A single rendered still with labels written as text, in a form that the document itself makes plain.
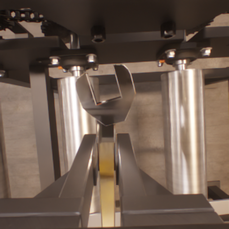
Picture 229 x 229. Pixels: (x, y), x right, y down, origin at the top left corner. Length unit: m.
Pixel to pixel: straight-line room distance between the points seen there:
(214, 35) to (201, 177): 0.36
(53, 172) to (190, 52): 0.56
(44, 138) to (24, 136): 0.93
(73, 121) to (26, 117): 1.09
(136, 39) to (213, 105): 1.24
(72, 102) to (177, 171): 0.34
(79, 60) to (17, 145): 1.22
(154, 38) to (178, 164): 0.33
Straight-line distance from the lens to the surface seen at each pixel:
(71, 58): 0.45
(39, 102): 0.59
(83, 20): 0.31
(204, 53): 0.49
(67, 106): 0.43
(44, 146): 0.60
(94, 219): 0.50
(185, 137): 0.46
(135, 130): 1.35
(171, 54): 0.45
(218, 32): 0.49
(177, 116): 0.46
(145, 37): 0.42
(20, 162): 1.60
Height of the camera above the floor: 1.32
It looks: 86 degrees down
